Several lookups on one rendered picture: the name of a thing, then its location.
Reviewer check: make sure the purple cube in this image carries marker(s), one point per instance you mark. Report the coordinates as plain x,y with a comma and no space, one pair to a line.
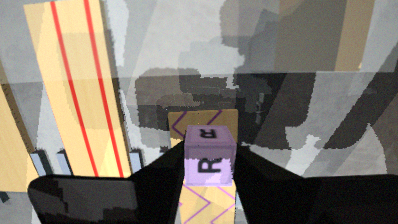
210,154

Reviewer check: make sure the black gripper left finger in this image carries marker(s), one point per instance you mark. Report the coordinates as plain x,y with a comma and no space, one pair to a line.
149,196

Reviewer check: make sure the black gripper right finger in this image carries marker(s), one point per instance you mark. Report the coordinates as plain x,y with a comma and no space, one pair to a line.
270,194

